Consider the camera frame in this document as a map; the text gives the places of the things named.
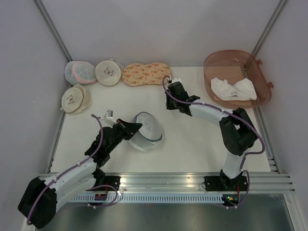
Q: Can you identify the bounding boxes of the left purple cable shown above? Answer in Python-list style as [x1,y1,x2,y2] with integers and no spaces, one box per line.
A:
[26,114,121,226]

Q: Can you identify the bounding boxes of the white mesh bag pink trim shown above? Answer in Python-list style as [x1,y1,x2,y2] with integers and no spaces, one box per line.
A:
[64,61,97,85]

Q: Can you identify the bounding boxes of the beige round bag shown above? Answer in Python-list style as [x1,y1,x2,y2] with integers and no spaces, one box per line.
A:
[95,60,124,87]
[60,84,92,115]

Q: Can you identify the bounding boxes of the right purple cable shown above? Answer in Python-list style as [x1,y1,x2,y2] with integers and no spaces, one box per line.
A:
[162,76,267,210]

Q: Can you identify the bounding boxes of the white slotted cable duct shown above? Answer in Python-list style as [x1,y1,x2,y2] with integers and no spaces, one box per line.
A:
[70,193,223,204]

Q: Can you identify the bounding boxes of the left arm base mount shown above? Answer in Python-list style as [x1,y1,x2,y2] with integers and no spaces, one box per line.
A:
[94,176,121,192]

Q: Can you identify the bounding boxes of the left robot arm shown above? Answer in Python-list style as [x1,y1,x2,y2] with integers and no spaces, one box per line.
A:
[17,119,142,229]

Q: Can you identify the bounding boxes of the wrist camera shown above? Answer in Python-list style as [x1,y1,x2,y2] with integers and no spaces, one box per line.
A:
[101,109,115,123]
[167,77,182,84]

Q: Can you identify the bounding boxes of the orange floral fabric pouch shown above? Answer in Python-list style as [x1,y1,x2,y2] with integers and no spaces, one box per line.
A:
[122,62,173,87]

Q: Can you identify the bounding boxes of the pink translucent plastic basket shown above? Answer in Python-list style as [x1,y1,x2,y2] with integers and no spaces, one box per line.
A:
[204,50,273,109]

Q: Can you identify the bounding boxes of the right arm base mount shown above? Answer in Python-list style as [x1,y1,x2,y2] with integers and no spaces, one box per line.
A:
[204,176,248,192]

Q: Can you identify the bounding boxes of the beige round bag lower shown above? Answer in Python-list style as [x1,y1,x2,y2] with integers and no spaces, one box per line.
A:
[60,84,92,115]

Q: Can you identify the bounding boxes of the white bra in basket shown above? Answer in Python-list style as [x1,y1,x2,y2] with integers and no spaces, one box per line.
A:
[211,78,257,101]

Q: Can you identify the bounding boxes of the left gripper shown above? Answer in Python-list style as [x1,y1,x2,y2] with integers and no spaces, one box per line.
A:
[107,118,142,153]

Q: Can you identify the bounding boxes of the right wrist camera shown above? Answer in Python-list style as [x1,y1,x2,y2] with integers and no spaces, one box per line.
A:
[167,77,182,84]

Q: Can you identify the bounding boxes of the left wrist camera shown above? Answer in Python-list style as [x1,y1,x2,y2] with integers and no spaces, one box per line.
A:
[101,109,115,123]

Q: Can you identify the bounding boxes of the beige round bag upper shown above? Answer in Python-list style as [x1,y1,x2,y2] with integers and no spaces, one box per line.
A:
[95,60,124,87]

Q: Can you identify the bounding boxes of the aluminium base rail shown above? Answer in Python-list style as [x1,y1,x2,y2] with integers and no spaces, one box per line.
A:
[106,172,295,194]

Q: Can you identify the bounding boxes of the white mesh bag blue zipper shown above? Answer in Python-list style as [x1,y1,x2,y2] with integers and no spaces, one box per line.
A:
[128,112,165,152]

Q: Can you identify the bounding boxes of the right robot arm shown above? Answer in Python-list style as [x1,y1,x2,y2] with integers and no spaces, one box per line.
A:
[163,78,265,190]

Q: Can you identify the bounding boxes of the purple cable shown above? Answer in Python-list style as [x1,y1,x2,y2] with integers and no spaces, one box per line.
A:
[162,76,267,210]
[26,114,121,226]

